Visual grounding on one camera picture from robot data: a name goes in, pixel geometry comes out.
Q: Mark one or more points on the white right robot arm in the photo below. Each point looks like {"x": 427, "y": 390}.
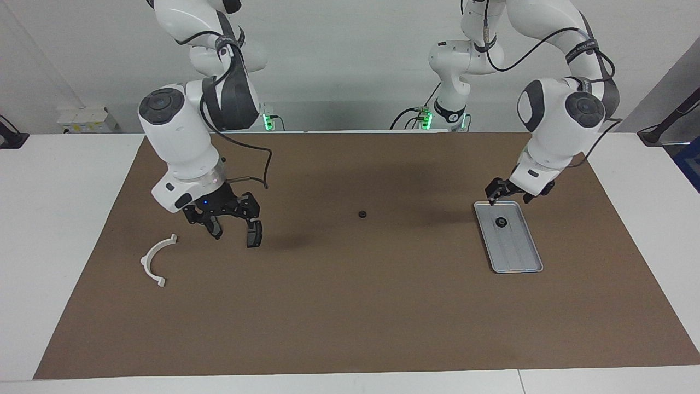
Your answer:
{"x": 180, "y": 137}

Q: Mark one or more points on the black angled stand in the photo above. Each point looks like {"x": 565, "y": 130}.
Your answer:
{"x": 656, "y": 134}

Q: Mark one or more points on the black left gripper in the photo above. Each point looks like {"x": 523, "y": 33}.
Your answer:
{"x": 519, "y": 186}

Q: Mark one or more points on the blue bin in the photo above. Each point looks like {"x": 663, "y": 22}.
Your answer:
{"x": 690, "y": 164}

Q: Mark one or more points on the black stand base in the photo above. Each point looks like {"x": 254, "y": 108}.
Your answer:
{"x": 11, "y": 139}

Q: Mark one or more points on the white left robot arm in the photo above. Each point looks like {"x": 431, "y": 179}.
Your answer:
{"x": 558, "y": 120}

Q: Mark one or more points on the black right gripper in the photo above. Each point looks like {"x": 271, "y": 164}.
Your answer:
{"x": 224, "y": 202}

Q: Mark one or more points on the white box by wall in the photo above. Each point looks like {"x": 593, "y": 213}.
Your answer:
{"x": 87, "y": 119}

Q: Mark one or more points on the long dark brake pad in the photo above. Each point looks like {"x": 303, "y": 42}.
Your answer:
{"x": 216, "y": 230}

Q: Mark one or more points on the short dark brake pad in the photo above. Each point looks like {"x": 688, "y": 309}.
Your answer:
{"x": 255, "y": 235}

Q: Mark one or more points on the brown table mat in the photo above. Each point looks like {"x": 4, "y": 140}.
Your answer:
{"x": 355, "y": 306}

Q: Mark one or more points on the silver metal tray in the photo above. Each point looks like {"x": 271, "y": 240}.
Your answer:
{"x": 514, "y": 251}

